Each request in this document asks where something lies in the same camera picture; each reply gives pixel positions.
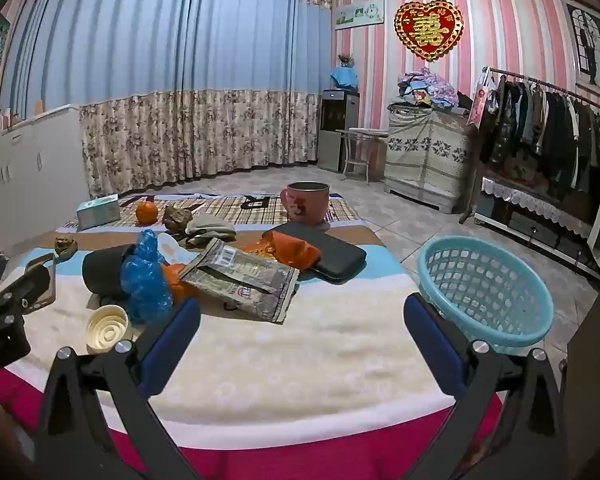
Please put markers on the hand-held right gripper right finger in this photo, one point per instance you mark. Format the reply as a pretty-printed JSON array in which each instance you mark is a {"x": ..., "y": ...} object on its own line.
[{"x": 437, "y": 355}]

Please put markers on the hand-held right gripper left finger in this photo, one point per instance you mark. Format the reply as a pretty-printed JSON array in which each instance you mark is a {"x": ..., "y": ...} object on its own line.
[{"x": 172, "y": 345}]

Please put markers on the small brown paper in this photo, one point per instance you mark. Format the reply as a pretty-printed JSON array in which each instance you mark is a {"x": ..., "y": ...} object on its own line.
[{"x": 65, "y": 246}]

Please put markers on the orange plastic bowl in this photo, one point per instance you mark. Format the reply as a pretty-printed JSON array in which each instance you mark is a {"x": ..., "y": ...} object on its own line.
[{"x": 177, "y": 280}]

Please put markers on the cream round lid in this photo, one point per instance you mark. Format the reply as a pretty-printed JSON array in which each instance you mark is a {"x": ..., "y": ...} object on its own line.
[{"x": 107, "y": 330}]

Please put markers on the blue plastic bag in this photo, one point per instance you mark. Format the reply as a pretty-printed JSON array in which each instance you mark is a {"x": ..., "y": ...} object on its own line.
[{"x": 142, "y": 280}]

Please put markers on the black cup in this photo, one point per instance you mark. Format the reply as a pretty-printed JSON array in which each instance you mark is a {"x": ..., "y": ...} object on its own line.
[{"x": 102, "y": 270}]

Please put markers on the light blue plastic basket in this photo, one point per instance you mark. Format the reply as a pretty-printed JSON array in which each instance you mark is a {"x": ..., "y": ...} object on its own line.
[{"x": 525, "y": 332}]

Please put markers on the silver snack packet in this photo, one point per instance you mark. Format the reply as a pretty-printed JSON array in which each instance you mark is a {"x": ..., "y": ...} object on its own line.
[{"x": 240, "y": 275}]

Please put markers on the large brown paper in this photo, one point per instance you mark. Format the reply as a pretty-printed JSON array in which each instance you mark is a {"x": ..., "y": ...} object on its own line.
[{"x": 177, "y": 217}]

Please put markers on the orange tangerine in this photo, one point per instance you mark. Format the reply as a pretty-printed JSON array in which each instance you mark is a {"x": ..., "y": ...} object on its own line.
[{"x": 146, "y": 213}]

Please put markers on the orange snack packet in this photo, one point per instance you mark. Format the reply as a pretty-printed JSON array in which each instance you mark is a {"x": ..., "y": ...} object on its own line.
[{"x": 290, "y": 250}]

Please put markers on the person's left forearm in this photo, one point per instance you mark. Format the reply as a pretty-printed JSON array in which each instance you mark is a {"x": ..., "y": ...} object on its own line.
[{"x": 0, "y": 435}]

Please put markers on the brown phone case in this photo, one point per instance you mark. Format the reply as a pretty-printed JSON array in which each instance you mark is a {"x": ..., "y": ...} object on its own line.
[{"x": 53, "y": 285}]

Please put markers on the teal tissue box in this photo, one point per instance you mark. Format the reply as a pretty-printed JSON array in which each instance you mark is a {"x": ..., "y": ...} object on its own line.
[{"x": 97, "y": 212}]

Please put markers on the white cabinet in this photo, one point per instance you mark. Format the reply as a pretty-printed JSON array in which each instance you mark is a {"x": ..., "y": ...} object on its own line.
[{"x": 30, "y": 170}]

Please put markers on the printed cartoon blanket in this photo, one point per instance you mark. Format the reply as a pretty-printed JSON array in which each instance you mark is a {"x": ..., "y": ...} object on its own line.
[{"x": 300, "y": 360}]

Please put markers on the black zip case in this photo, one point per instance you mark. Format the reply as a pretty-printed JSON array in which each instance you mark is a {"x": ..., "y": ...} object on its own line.
[{"x": 340, "y": 260}]

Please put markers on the low drawer cabinet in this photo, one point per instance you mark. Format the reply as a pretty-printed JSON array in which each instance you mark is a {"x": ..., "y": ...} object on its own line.
[{"x": 530, "y": 230}]

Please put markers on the dark wooden furniture panel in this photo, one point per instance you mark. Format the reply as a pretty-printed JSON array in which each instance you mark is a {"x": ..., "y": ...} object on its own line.
[{"x": 592, "y": 385}]

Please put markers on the white lace cloth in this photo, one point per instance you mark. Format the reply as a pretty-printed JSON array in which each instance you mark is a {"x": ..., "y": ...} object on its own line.
[{"x": 530, "y": 197}]

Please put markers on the pink mug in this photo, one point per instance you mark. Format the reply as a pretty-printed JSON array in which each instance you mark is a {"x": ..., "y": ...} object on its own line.
[{"x": 305, "y": 205}]

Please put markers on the cloth covered cabinet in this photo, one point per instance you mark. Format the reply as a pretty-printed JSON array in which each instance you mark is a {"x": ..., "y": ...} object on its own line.
[{"x": 425, "y": 155}]

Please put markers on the small white side table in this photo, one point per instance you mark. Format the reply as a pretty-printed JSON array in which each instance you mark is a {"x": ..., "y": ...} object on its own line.
[{"x": 362, "y": 132}]

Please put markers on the grey water dispenser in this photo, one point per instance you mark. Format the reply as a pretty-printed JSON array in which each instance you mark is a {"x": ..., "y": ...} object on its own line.
[{"x": 337, "y": 130}]

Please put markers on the row of hanging clothes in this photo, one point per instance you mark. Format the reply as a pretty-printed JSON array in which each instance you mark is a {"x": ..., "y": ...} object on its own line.
[{"x": 545, "y": 130}]

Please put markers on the pink hanging bag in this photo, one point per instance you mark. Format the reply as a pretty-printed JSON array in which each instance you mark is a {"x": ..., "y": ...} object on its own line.
[{"x": 480, "y": 105}]

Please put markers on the pile of folded clothes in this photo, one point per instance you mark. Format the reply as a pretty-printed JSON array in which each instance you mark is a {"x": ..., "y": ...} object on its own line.
[{"x": 430, "y": 87}]

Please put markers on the blue and floral curtain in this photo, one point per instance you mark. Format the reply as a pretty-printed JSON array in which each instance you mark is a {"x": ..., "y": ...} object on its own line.
[{"x": 180, "y": 60}]

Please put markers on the blue cloth cover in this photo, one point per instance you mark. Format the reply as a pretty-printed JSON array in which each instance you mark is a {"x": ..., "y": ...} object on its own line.
[{"x": 344, "y": 77}]

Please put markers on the metal clothes rack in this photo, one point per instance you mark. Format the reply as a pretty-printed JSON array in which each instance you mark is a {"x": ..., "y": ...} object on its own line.
[{"x": 555, "y": 85}]

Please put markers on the small potted plant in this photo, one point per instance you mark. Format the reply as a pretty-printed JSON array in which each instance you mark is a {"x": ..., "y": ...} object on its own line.
[{"x": 346, "y": 59}]

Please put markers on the red heart wall decoration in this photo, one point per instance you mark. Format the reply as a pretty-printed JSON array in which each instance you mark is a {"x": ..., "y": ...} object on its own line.
[{"x": 427, "y": 30}]

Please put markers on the framed window wall poster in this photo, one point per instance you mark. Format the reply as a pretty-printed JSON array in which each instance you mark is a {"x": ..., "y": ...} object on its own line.
[{"x": 590, "y": 40}]

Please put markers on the landscape wall picture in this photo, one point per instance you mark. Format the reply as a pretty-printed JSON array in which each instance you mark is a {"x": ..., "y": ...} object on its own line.
[{"x": 360, "y": 12}]

